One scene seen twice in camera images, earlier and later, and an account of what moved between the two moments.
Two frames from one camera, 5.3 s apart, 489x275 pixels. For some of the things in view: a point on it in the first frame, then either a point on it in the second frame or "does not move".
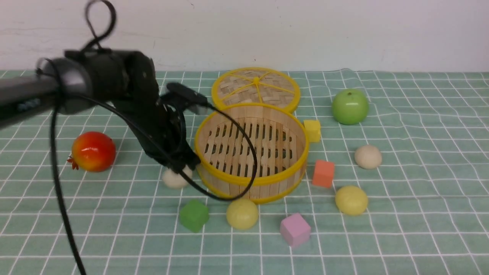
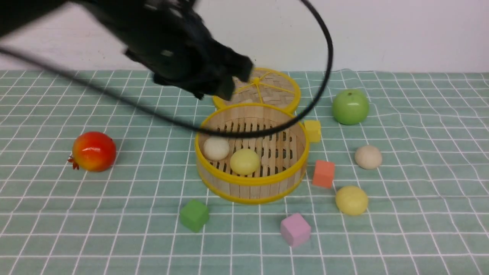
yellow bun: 351,200 does not move
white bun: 173,179 → 216,148
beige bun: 368,156 does not move
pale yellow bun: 242,214 → 244,161
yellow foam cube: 312,127 does not move
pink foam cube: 295,229 does not move
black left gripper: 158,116 → 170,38
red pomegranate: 93,151 does not move
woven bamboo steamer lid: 249,85 does not move
